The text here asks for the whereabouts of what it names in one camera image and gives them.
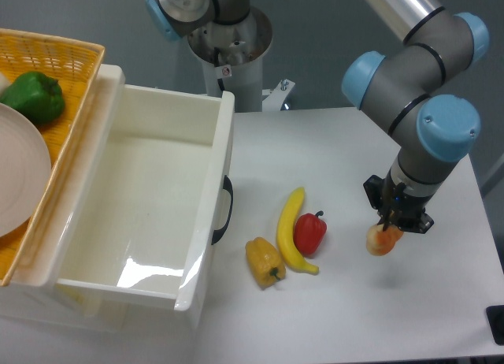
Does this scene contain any yellow woven basket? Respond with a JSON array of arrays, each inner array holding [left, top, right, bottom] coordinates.
[[1, 28, 106, 286]]

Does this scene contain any green bell pepper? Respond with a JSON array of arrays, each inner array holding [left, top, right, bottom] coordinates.
[[1, 71, 65, 124]]

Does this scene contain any white drawer cabinet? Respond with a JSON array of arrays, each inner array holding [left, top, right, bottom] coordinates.
[[0, 64, 206, 333]]

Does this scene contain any red bell pepper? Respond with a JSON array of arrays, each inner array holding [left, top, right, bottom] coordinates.
[[294, 210, 327, 256]]

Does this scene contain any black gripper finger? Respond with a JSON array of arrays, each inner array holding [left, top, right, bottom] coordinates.
[[379, 182, 406, 232]]

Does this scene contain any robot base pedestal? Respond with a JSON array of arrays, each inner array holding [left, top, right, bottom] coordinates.
[[145, 0, 295, 113]]

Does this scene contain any round bread roll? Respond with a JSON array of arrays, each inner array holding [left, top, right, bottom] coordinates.
[[366, 225, 404, 256]]

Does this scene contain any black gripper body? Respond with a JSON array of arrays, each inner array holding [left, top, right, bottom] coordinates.
[[363, 175, 434, 234]]

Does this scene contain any pink round plate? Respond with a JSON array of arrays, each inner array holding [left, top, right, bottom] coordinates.
[[1, 105, 51, 236]]

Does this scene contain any black drawer handle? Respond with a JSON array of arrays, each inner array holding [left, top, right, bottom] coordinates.
[[211, 175, 234, 245]]

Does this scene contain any yellow bell pepper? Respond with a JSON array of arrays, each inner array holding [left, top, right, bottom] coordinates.
[[245, 237, 286, 289]]

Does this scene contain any open white upper drawer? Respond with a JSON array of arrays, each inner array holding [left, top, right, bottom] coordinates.
[[54, 84, 236, 330]]

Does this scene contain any black object at table edge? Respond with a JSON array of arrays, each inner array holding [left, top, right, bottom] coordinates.
[[486, 305, 504, 336]]

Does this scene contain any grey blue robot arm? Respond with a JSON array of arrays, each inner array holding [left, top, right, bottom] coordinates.
[[341, 0, 490, 234]]

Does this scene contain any yellow banana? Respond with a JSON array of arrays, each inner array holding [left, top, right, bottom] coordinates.
[[276, 187, 319, 275]]

